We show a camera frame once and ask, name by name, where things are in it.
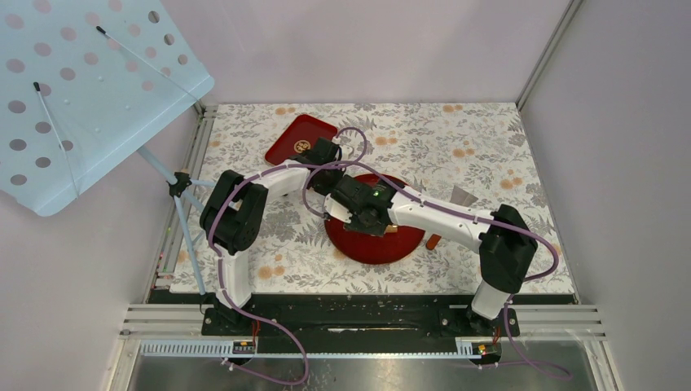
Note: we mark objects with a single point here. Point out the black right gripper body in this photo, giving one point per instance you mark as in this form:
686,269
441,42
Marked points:
361,226

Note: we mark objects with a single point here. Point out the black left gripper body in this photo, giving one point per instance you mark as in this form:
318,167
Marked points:
332,176

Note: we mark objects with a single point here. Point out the round red tray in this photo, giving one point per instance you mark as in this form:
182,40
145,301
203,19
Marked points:
370,249

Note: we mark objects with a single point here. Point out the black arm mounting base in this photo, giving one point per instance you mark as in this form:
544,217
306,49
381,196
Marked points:
446,315

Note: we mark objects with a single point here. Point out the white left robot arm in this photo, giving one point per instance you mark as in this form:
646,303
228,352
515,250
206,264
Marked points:
233,213

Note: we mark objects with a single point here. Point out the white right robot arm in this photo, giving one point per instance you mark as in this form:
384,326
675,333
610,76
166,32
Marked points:
500,238

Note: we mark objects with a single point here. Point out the rectangular red tray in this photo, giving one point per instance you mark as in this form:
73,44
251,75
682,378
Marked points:
300,135

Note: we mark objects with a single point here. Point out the floral table mat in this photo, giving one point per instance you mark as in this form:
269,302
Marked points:
434,147

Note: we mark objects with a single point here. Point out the light blue music stand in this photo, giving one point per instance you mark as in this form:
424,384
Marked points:
84,85

